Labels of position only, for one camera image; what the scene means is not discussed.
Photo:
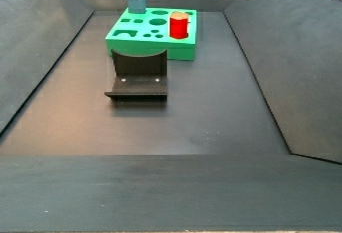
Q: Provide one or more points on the red cylinder block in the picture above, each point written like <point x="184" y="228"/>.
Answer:
<point x="178" y="25"/>

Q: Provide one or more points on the green shape sorter board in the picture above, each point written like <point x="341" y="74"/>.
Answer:
<point x="142" y="34"/>

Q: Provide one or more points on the black angled stand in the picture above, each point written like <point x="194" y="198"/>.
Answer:
<point x="141" y="75"/>

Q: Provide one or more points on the blue square block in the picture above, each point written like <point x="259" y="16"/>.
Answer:
<point x="137" y="6"/>

